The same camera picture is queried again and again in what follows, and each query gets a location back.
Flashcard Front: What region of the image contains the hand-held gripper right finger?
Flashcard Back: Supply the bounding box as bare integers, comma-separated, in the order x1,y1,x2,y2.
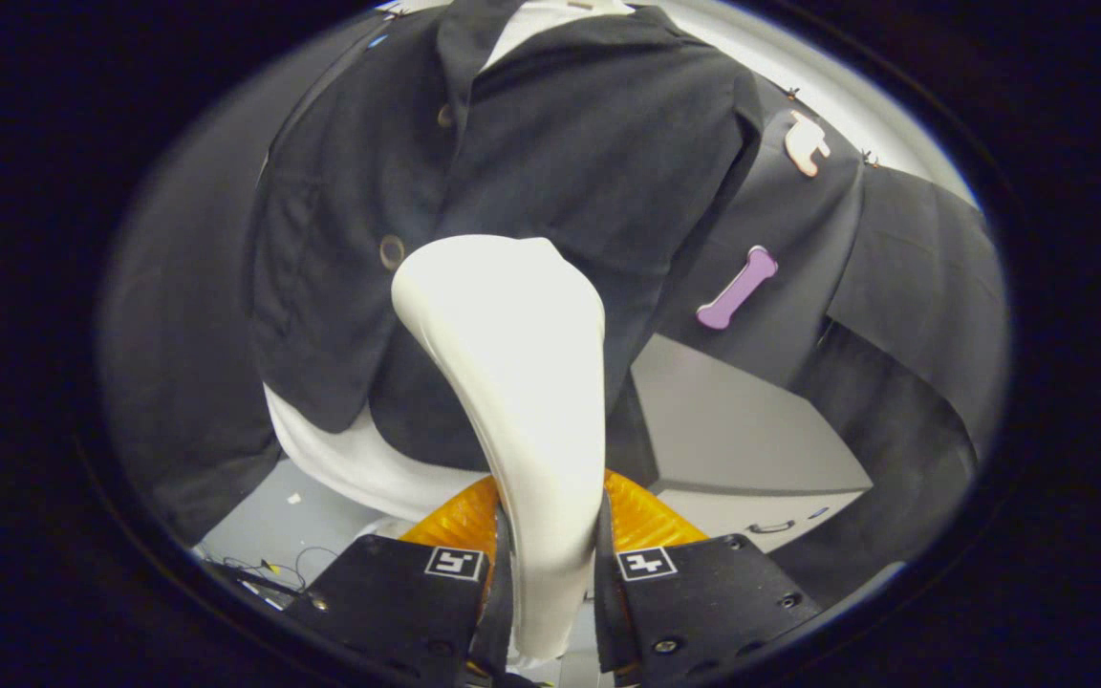
594,470,829,688

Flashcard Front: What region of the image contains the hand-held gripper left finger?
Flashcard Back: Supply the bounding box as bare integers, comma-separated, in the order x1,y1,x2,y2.
283,476,514,688

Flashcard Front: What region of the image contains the white garment steamer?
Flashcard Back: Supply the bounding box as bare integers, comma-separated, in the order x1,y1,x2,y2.
391,234,608,670

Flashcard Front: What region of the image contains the black suit jacket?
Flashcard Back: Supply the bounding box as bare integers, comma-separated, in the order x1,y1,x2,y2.
249,0,767,472

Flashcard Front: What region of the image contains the grey cabinet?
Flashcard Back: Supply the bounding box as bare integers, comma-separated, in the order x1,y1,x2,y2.
608,333,874,556

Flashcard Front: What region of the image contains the black backdrop cloth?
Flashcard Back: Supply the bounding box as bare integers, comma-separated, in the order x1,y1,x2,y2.
101,14,1008,605

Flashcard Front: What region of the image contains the thin black floor cable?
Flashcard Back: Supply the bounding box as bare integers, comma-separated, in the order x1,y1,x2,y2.
199,545,341,601

